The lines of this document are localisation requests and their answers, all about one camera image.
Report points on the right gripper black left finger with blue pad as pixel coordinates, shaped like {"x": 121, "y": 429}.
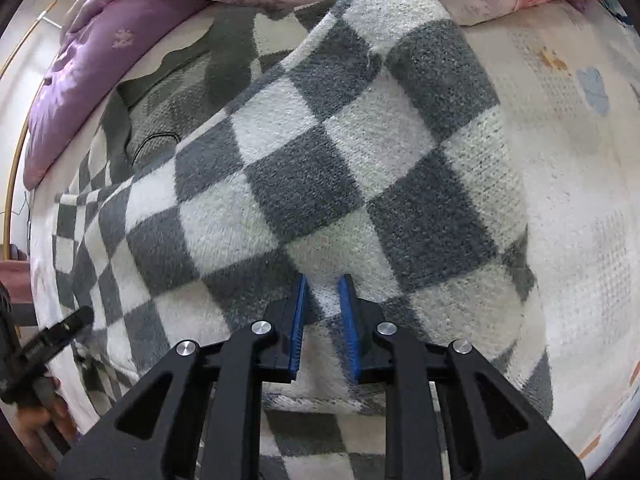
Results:
{"x": 196, "y": 414}

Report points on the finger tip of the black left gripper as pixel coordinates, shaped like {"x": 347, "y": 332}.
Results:
{"x": 51, "y": 341}

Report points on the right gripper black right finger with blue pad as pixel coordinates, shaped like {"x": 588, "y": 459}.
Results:
{"x": 449, "y": 413}

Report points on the grey white checkered knit sweater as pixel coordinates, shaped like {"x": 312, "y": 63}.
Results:
{"x": 358, "y": 137}

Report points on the wooden pole rack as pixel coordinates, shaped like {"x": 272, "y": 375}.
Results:
{"x": 18, "y": 150}

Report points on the white floral bed sheet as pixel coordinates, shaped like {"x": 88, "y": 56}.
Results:
{"x": 571, "y": 107}

